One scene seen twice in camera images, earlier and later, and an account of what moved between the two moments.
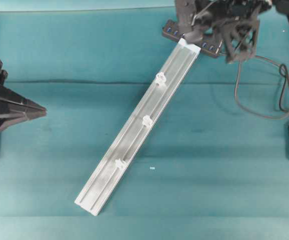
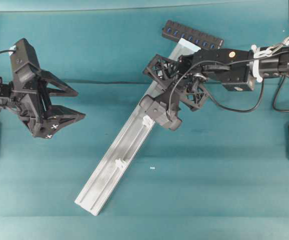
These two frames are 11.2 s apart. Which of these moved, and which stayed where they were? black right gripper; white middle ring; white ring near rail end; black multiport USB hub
Moved: black right gripper
Stayed: black multiport USB hub; white ring near rail end; white middle ring
